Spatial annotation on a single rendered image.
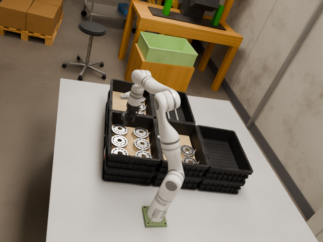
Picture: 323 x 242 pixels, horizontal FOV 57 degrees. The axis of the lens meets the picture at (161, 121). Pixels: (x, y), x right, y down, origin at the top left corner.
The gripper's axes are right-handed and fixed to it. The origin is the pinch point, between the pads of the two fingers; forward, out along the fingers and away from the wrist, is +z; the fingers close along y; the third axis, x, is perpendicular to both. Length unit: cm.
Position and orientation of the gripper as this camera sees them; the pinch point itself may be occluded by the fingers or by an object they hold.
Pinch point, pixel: (128, 121)
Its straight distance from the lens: 177.9
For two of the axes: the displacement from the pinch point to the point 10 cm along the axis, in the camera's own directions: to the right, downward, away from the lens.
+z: -2.8, 7.6, 5.8
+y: 5.9, -3.4, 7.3
